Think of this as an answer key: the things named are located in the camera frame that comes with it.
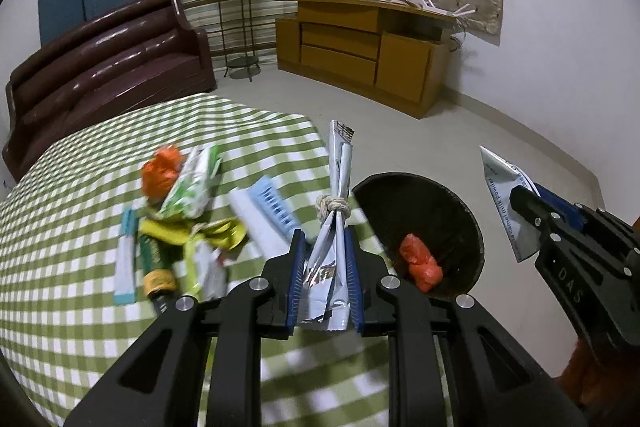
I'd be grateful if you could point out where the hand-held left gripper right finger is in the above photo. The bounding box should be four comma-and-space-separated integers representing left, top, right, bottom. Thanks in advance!
344, 227, 586, 427

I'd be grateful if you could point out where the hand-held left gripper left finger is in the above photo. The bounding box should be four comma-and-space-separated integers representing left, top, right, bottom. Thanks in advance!
65, 229, 307, 427

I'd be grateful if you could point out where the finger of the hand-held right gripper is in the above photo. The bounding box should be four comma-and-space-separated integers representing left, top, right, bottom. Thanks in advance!
534, 183, 588, 229
510, 185, 562, 244

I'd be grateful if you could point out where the silver triangular packet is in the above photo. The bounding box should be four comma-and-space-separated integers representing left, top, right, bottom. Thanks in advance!
479, 145, 546, 264

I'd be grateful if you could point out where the orange wrapper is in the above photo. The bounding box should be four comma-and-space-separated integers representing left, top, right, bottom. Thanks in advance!
398, 233, 444, 293

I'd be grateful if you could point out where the white light blue packet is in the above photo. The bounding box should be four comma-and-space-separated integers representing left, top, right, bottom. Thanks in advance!
230, 175, 301, 258

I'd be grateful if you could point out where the yellow wrapper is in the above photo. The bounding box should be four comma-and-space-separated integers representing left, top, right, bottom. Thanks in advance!
140, 217, 248, 254

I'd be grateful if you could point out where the white wrapper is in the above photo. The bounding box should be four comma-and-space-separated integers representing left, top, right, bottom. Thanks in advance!
182, 239, 228, 303

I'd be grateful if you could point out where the black waste bin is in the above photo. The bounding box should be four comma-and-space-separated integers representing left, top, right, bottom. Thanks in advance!
352, 173, 486, 303

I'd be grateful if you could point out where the silver knotted wrapper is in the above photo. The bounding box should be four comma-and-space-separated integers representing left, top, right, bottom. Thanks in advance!
299, 119, 357, 333

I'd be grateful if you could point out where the dark green yellow sachet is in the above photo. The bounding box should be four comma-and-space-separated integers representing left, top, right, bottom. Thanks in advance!
137, 232, 178, 308

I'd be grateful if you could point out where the green white packet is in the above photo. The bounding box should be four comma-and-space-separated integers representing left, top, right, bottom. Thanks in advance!
159, 144, 222, 220

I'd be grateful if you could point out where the blue white tube sachet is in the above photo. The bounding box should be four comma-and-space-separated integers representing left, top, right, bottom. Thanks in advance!
114, 207, 138, 305

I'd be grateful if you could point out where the orange plastic bag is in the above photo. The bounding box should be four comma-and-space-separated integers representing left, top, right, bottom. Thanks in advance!
141, 147, 183, 202

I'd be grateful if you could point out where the wooden cabinet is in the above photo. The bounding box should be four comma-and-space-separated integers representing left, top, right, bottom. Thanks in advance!
274, 0, 458, 118

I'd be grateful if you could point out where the white router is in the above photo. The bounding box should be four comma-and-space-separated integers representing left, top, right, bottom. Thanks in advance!
400, 0, 476, 18

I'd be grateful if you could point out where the black metal plant stand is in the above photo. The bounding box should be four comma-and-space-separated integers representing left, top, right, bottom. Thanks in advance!
216, 0, 262, 82

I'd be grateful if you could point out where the green checkered tablecloth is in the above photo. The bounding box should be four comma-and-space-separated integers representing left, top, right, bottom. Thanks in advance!
0, 93, 401, 427

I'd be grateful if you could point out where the brown leather sofa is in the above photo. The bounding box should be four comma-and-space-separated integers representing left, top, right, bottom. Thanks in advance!
2, 0, 217, 182

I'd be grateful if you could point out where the white cable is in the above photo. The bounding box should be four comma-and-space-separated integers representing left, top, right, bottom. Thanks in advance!
449, 16, 472, 54

